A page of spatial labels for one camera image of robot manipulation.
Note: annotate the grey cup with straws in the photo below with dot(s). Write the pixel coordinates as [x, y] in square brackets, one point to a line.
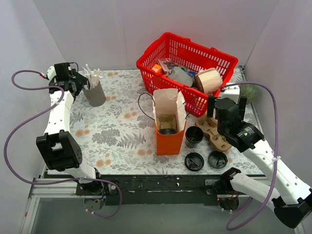
[93, 90]

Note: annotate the green round melon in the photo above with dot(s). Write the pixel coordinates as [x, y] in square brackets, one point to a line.
[250, 92]

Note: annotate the floral patterned table mat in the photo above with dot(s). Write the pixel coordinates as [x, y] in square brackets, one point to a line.
[118, 137]

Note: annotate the black coffee lid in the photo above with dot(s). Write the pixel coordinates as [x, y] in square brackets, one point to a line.
[217, 160]
[167, 131]
[194, 162]

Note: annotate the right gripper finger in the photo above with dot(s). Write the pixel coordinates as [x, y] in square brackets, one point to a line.
[211, 106]
[242, 106]

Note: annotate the grey crumpled bag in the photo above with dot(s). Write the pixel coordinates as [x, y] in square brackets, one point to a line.
[180, 76]

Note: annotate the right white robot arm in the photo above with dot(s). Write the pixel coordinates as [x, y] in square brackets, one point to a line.
[291, 198]

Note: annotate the black paper coffee cup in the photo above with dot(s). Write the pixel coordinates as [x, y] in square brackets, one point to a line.
[194, 135]

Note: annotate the brown cardboard cup carrier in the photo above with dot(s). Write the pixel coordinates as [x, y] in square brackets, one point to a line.
[209, 128]

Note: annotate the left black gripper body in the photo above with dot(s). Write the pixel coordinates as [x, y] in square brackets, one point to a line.
[79, 79]

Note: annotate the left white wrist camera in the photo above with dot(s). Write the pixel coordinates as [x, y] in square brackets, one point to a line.
[51, 73]

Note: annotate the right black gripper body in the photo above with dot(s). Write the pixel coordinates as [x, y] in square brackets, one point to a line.
[211, 106]

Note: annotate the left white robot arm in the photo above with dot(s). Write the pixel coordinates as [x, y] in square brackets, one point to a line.
[57, 146]

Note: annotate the red plastic shopping basket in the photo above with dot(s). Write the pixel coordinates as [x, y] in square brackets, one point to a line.
[184, 52]

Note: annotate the orange paper gift bag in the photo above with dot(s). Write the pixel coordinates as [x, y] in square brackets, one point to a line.
[169, 101]

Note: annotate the beige tape roll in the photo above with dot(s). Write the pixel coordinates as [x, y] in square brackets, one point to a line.
[208, 81]

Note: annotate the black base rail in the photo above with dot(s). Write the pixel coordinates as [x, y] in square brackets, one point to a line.
[170, 189]

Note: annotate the orange snack packet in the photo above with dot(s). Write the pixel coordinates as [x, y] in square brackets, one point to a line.
[157, 68]

